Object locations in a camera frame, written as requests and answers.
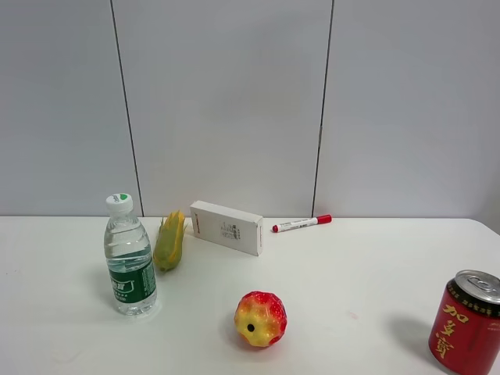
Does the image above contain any green yellow toy corn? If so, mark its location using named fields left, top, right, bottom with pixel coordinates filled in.
left=152, top=211, right=187, bottom=273

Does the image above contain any white cardboard box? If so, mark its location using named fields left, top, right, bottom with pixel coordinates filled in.
left=190, top=201, right=263, bottom=256

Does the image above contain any red and white marker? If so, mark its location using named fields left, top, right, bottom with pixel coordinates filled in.
left=271, top=214, right=332, bottom=233

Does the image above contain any red yellow toy ball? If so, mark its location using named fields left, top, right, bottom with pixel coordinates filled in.
left=234, top=291, right=288, bottom=348

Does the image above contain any clear plastic water bottle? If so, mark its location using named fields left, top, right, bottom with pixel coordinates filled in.
left=104, top=193, right=157, bottom=316

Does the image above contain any red drink can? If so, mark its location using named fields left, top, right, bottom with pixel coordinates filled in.
left=428, top=270, right=499, bottom=375

